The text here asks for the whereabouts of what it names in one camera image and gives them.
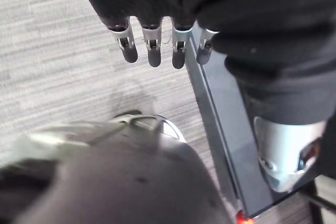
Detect black table leg frame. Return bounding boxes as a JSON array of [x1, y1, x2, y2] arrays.
[[296, 180, 336, 224]]

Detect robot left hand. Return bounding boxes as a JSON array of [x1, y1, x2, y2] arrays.
[[70, 0, 336, 193]]

